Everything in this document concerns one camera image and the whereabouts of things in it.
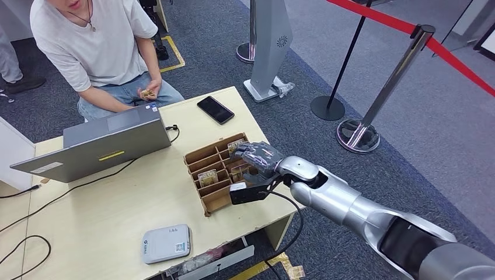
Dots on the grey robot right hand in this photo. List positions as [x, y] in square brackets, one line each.
[263, 158]

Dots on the person's right forearm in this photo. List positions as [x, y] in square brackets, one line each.
[104, 101]

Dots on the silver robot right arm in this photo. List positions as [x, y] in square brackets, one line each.
[336, 197]

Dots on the person's left forearm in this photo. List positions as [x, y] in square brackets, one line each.
[149, 62]

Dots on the cardboard card organizer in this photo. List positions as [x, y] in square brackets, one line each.
[216, 201]

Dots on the white card reader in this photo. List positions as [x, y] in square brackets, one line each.
[166, 243]

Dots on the person's left hand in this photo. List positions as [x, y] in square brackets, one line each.
[154, 87]

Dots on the bystander person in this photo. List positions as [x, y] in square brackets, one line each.
[9, 58]

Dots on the black smartphone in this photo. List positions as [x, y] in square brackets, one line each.
[215, 110]

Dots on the crumpled clear plastic wrap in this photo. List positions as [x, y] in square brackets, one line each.
[284, 87]

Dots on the pale wooden desk leg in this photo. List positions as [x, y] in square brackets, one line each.
[278, 232]

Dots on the yellow floor tape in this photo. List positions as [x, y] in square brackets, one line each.
[286, 266]
[178, 54]

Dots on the grey kiosk stand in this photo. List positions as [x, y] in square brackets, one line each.
[270, 38]

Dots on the crumpled plastic bag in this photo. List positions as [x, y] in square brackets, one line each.
[201, 262]

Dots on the grey laptop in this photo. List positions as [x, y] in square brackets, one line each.
[96, 154]

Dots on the red barrier belt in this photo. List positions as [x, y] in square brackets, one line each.
[386, 19]

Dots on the black-framed display board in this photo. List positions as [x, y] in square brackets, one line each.
[470, 23]

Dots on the white cabinet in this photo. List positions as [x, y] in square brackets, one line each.
[15, 162]

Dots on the chrome chair base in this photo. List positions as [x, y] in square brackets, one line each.
[6, 96]

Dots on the black stanchion post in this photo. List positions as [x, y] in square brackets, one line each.
[326, 108]

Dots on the chrome stanchion post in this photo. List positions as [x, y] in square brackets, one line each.
[244, 53]
[357, 137]

